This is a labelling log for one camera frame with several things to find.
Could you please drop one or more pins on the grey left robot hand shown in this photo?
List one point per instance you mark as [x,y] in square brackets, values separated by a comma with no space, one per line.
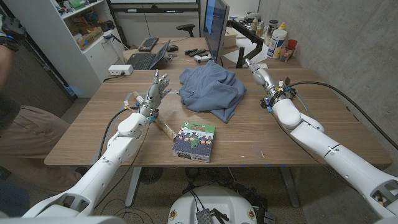
[152,97]

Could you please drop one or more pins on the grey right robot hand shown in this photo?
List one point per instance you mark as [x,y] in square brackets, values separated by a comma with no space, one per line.
[262,77]

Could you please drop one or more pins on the person's gloved hand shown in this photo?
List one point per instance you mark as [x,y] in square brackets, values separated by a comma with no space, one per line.
[11,32]

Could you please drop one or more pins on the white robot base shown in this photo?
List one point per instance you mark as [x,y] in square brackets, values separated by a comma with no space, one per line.
[214,202]

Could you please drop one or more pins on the person's bare forearm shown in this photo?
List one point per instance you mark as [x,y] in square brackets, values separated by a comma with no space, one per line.
[4,65]

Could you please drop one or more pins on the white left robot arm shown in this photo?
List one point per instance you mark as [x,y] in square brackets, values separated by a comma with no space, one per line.
[102,168]

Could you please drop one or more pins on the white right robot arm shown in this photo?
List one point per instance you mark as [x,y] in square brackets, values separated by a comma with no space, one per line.
[326,146]

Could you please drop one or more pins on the blue hoodie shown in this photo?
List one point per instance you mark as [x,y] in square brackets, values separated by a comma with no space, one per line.
[208,90]

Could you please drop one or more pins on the cartoon print notebook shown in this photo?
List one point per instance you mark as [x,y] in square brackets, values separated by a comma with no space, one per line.
[194,141]

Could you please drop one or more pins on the clear drinking glass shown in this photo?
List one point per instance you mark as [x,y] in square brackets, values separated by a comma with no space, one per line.
[286,54]

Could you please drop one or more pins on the clear plastic tube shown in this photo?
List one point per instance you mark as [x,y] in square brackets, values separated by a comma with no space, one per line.
[166,129]

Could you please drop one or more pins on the white wipes canister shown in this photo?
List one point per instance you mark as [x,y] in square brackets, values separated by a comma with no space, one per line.
[276,43]

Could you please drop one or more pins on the white paper sheets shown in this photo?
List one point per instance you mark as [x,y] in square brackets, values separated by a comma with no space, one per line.
[231,56]

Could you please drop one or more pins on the black laptop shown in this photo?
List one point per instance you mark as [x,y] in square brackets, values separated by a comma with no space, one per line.
[141,60]

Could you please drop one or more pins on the white power strip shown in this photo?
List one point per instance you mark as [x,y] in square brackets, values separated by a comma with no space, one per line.
[119,69]

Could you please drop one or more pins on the red cup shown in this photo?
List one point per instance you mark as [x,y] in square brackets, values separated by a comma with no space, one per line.
[292,44]

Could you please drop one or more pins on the wooden desk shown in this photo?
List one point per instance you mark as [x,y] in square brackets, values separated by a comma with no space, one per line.
[186,63]

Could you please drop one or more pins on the dark lid jar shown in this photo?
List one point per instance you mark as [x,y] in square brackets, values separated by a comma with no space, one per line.
[271,29]

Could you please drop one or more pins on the closed cardboard box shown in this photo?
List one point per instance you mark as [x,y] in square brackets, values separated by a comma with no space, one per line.
[230,38]

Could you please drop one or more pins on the black computer mouse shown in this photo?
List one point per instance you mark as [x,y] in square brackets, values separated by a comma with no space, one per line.
[172,48]

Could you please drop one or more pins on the black keyboard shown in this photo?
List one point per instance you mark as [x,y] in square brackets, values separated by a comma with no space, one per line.
[148,43]

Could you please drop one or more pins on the yellow cap bottle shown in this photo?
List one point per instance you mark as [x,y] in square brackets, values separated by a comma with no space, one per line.
[282,26]

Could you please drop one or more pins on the black remote control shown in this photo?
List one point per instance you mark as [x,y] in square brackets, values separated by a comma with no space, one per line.
[199,52]
[191,51]

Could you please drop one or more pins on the white game controller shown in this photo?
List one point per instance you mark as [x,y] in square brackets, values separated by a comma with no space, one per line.
[202,58]

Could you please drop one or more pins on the white shelf cabinet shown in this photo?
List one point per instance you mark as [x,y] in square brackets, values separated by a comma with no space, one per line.
[71,65]

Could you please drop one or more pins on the black computer monitor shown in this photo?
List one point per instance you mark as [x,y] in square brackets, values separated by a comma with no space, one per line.
[214,28]

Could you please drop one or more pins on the black office chair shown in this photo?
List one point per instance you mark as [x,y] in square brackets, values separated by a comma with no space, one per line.
[186,28]

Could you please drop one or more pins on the open cardboard box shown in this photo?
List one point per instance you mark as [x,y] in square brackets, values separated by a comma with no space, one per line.
[88,37]

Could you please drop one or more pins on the black round fan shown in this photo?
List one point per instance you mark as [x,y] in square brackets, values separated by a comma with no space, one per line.
[151,175]

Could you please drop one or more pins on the person in beige trousers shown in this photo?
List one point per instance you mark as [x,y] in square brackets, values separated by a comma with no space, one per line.
[31,140]

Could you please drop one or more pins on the white robot torso edge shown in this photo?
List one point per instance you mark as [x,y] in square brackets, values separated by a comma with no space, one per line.
[62,220]

